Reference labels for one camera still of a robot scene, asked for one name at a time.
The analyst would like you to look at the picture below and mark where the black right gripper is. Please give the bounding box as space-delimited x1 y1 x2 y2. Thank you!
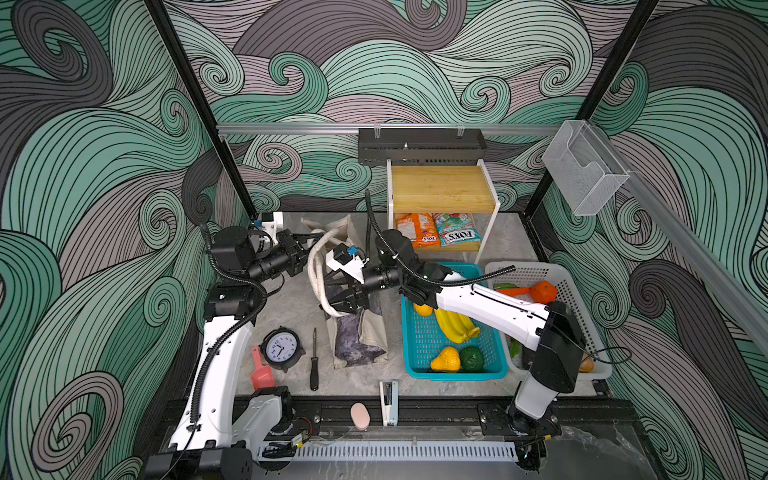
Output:
319 261 411 314

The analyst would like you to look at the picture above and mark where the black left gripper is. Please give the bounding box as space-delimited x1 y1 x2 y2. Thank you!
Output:
246 233 324 287

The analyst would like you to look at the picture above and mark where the beige canvas grocery bag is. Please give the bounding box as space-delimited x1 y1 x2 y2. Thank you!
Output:
301 215 389 369

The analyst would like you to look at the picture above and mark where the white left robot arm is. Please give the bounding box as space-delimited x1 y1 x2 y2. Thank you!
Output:
140 224 321 479

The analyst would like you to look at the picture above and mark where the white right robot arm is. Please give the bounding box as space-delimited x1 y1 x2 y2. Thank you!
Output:
315 230 586 420

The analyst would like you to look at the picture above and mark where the orange Fox's candy bag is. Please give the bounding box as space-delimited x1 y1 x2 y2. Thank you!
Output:
395 213 441 248

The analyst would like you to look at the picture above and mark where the green Fox's candy bag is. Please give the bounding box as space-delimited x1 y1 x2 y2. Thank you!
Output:
433 213 481 248

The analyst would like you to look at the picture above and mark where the yellow lemon front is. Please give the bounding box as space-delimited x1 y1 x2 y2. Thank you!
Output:
413 305 433 317

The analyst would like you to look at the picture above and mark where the white wooden two-tier shelf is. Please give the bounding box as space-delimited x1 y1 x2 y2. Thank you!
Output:
386 159 501 264

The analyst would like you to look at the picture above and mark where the teal plastic basket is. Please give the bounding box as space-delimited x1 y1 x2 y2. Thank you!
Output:
400 295 508 382

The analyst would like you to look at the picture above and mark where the yellow banana bunch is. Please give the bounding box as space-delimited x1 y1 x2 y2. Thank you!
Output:
434 309 480 344

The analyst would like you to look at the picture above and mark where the yellow pear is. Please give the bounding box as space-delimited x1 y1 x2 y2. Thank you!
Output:
430 346 461 373

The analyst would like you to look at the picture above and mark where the black alarm clock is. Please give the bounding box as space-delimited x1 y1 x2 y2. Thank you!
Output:
258 326 305 373

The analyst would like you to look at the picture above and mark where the green avocado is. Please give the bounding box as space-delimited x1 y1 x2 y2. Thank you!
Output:
459 346 485 373

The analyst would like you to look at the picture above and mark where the white stapler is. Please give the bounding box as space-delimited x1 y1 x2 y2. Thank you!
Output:
379 380 399 427

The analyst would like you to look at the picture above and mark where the pink plastic scoop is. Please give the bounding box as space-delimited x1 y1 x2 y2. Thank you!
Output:
250 347 276 391

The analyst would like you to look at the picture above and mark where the orange tangerine in white basket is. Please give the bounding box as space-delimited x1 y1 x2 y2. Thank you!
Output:
529 281 558 305

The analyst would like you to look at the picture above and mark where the white plastic basket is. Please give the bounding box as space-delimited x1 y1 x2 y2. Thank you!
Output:
484 261 613 381

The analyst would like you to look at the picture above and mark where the pink eraser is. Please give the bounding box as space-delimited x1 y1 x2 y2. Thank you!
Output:
350 402 371 431

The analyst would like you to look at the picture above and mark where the brown potato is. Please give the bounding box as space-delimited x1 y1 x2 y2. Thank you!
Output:
579 355 595 373

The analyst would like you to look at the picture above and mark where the black wall shelf tray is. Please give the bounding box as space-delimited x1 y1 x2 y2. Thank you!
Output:
357 129 487 167

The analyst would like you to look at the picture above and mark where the black handled screwdriver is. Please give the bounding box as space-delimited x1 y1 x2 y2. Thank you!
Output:
310 328 319 391

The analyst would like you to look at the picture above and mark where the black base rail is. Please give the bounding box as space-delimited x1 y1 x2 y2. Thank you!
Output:
179 395 637 439

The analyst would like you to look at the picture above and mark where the white slotted cable duct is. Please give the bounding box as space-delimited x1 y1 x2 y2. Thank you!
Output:
292 441 518 463

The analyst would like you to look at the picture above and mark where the silver aluminium rail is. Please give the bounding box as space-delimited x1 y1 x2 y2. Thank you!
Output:
216 122 561 136

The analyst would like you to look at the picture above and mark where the clear acrylic wall holder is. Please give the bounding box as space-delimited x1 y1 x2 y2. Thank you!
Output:
542 120 629 217

